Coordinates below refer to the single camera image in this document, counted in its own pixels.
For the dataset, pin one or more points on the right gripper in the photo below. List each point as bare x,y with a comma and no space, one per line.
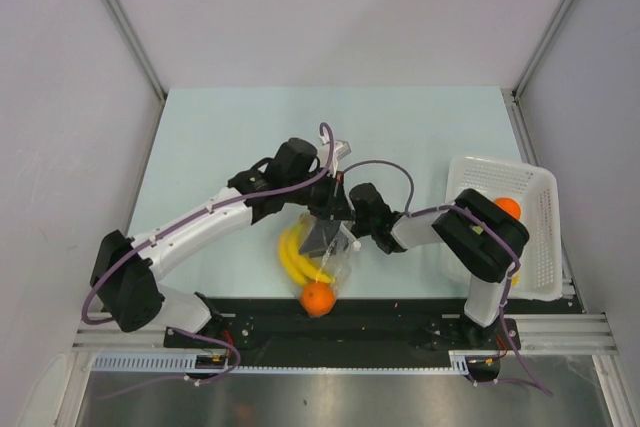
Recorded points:
320,238

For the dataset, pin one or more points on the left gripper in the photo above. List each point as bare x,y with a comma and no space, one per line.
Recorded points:
335,204

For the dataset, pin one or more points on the clear zip top bag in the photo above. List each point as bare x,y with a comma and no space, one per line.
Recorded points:
315,259

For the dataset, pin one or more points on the yellow fake banana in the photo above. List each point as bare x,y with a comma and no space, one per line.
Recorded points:
300,269

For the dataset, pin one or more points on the orange fake fruit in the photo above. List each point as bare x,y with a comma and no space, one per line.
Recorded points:
510,206
317,298

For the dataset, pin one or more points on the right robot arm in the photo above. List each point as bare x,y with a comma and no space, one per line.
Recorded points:
486,239

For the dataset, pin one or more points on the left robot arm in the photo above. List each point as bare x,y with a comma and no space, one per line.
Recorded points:
128,271

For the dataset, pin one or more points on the white perforated plastic basket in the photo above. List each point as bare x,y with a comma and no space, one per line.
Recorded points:
535,190

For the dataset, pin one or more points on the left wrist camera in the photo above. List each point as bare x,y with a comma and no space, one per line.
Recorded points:
341,149

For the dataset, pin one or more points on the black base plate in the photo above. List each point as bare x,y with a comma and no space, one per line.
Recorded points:
358,330

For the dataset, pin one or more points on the white slotted cable duct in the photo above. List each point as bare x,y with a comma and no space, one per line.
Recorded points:
209,364

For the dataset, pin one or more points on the right aluminium frame post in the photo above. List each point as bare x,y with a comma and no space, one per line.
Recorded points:
551,31

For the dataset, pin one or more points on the aluminium frame post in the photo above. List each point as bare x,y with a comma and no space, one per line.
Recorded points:
133,43
551,31

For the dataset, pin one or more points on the left aluminium frame post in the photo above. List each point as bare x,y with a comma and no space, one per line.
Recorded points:
133,43

